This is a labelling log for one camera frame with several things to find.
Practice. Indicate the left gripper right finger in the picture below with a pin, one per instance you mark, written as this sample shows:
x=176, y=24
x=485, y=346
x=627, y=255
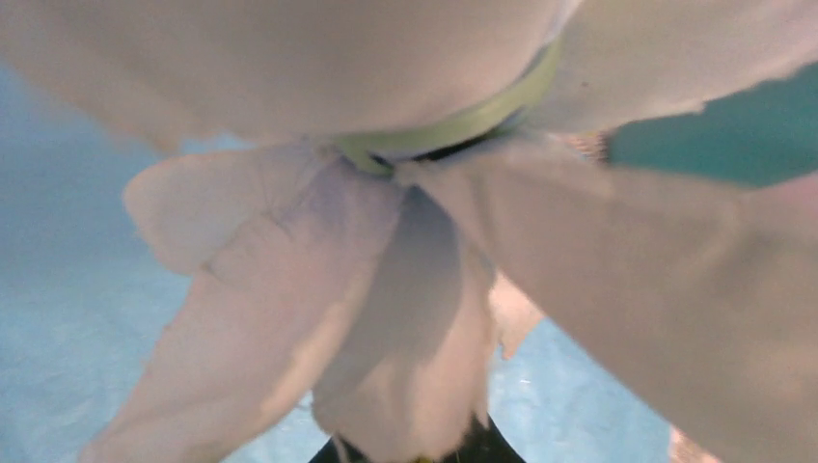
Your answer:
x=484, y=443

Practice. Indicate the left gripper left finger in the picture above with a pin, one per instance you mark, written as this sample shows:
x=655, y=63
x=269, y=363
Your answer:
x=335, y=450

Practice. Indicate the artificial flower bouquet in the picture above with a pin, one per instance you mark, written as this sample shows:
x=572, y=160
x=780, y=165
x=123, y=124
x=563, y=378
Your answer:
x=413, y=201

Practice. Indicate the blue wrapping paper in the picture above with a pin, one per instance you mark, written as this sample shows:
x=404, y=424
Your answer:
x=82, y=302

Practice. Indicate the teal cylindrical vase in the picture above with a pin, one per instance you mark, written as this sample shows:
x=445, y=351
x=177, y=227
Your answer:
x=758, y=137

